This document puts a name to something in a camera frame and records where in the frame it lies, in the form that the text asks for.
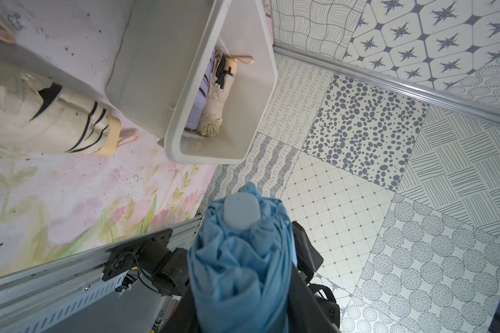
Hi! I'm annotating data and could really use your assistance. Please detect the white plastic storage box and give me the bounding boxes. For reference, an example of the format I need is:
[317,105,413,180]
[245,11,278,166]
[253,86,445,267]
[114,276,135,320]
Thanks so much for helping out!
[106,1,278,165]

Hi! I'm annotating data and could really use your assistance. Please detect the beige umbrella black stripes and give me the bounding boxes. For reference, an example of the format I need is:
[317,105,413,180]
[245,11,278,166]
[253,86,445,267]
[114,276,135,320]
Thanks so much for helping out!
[0,72,139,156]

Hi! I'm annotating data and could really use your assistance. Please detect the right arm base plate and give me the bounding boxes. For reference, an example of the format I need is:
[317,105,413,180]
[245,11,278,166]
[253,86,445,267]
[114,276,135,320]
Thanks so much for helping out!
[102,228,173,282]

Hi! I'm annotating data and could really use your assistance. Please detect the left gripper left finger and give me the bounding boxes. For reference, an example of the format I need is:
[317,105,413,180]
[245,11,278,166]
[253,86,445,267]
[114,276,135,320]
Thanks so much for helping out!
[160,288,198,333]

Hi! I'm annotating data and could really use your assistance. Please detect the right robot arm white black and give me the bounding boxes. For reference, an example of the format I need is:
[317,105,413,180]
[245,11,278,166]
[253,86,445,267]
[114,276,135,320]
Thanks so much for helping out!
[136,223,340,332]

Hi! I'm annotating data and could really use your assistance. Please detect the white slotted cable duct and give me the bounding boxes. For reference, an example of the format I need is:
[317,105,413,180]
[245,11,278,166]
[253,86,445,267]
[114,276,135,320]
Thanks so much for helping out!
[4,276,124,332]

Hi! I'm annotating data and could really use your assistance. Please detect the aluminium mounting rail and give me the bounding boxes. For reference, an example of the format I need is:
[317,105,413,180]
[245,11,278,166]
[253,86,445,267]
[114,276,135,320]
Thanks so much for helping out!
[0,215,202,332]

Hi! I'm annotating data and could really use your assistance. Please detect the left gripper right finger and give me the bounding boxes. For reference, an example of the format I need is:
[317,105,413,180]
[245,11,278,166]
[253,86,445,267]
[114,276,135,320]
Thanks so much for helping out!
[287,266,340,333]

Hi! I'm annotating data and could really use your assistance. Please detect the lavender umbrella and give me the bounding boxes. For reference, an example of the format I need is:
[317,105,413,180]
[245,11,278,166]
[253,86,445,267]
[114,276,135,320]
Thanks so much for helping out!
[186,51,215,130]

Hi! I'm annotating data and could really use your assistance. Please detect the sky blue long umbrella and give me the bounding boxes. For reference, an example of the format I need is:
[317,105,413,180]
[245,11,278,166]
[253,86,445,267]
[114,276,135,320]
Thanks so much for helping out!
[187,183,297,332]

